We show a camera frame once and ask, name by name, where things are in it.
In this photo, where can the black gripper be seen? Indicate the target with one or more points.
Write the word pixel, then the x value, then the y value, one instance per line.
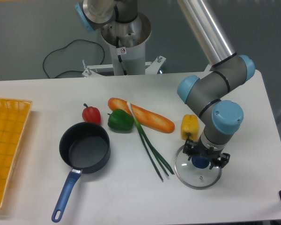
pixel 213 154

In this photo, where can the glass lid with blue knob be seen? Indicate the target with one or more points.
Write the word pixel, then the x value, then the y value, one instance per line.
pixel 195 173

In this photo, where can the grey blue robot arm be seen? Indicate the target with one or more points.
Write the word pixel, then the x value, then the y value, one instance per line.
pixel 203 95

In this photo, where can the yellow bell pepper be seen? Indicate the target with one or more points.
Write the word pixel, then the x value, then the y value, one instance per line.
pixel 189 127

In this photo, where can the green onion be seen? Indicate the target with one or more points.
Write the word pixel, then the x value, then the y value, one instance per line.
pixel 150 149

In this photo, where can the orange baguette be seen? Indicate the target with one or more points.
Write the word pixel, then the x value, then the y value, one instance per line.
pixel 147 118

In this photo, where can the green bell pepper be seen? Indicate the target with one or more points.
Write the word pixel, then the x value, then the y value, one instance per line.
pixel 120 120

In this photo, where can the red bell pepper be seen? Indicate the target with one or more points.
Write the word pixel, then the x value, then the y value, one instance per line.
pixel 91 114

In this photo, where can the yellow woven basket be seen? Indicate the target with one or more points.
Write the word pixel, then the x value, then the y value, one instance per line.
pixel 14 114

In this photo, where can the black pot with blue handle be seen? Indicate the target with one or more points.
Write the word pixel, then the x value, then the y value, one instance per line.
pixel 85 147

